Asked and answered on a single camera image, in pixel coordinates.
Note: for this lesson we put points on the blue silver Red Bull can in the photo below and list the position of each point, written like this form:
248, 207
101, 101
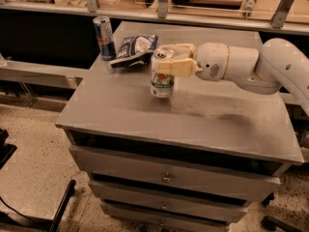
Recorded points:
105, 39

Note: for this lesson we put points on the grey drawer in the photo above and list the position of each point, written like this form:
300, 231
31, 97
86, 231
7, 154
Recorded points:
162, 219
166, 201
174, 173

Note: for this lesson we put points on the black caster wheel bar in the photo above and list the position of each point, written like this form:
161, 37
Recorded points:
271, 223

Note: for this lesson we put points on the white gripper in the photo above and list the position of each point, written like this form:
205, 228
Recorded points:
210, 62

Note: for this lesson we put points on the grey drawer cabinet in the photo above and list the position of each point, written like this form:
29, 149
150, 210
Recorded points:
206, 123

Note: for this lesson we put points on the black chair leg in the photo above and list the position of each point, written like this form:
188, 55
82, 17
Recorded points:
62, 207

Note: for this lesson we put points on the middle grey drawer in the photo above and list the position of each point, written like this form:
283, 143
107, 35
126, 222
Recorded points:
166, 201

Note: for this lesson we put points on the grey metal rail shelf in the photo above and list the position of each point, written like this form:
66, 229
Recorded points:
45, 75

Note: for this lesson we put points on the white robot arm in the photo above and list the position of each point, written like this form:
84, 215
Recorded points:
277, 64

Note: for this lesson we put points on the top grey drawer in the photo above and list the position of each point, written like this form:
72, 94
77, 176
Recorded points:
174, 173

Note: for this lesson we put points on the bottom grey drawer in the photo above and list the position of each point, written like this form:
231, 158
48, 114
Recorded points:
162, 219

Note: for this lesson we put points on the white green 7up can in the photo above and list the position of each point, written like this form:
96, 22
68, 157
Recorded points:
162, 85

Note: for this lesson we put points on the blue white snack bag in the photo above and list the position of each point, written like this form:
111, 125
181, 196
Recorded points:
135, 51

